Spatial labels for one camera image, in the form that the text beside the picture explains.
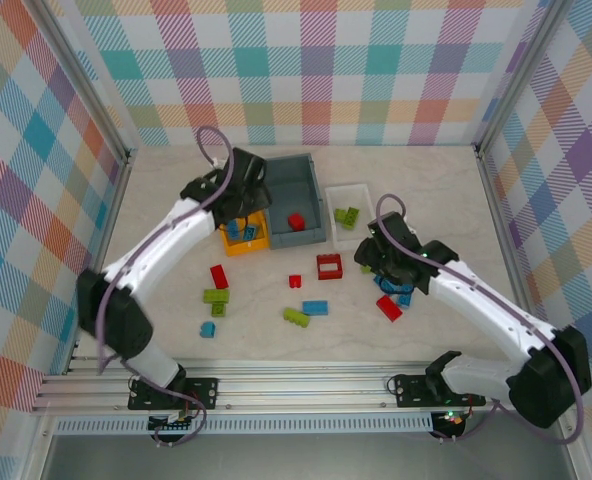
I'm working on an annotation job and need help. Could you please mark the white plastic bin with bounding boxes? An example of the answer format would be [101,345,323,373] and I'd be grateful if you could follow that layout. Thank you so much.
[324,183,377,251]

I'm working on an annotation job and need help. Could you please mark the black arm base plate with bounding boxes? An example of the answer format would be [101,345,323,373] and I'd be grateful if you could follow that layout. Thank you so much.
[127,377,221,412]
[393,374,487,409]

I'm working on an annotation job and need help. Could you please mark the grey plastic bin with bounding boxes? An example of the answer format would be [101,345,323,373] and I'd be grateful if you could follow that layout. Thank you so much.
[260,153,327,251]

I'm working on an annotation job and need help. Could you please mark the red lego window frame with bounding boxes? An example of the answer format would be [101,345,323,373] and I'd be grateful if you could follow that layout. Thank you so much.
[316,254,345,281]

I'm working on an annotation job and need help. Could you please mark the aluminium frame post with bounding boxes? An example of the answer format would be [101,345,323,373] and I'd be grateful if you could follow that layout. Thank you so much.
[23,0,140,166]
[472,0,575,159]

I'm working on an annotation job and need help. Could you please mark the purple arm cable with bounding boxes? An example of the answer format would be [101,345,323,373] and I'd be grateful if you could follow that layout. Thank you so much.
[95,127,240,449]
[375,194,588,446]

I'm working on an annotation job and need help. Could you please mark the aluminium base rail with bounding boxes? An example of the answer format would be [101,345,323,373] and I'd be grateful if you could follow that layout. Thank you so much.
[30,358,585,416]

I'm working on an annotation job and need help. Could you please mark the small circuit board with connectors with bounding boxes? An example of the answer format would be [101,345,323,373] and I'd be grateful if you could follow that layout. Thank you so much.
[147,412,201,434]

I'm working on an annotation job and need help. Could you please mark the small circuit board with lights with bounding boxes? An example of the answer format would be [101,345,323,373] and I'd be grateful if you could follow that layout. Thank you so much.
[431,409,470,431]

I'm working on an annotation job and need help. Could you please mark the slotted grey cable duct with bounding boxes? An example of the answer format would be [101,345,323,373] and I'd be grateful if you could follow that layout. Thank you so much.
[54,417,435,436]

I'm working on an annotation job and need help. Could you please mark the aluminium side rail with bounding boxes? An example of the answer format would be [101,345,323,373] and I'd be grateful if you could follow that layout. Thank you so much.
[474,144,552,371]
[63,149,137,376]

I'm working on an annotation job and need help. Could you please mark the orange plastic bin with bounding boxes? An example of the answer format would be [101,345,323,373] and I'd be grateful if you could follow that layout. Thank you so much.
[218,207,271,259]

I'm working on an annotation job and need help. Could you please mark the thin black cable loop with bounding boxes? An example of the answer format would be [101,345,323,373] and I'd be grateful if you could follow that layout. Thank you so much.
[385,366,408,396]

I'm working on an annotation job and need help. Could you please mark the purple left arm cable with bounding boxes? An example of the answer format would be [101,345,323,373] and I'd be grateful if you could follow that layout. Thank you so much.
[95,127,240,449]

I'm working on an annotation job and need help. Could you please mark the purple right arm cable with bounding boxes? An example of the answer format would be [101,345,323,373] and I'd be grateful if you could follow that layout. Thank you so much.
[375,194,588,446]

